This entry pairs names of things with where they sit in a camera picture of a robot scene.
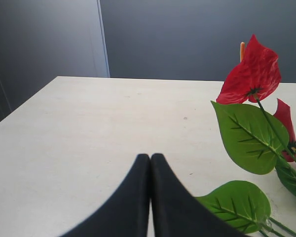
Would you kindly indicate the artificial red anthurium plant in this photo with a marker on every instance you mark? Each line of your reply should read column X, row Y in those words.
column 255, row 140

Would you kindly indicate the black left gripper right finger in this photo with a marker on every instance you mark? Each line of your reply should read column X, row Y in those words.
column 176, row 213

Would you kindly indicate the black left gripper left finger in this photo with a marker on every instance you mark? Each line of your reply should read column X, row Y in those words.
column 126, row 212

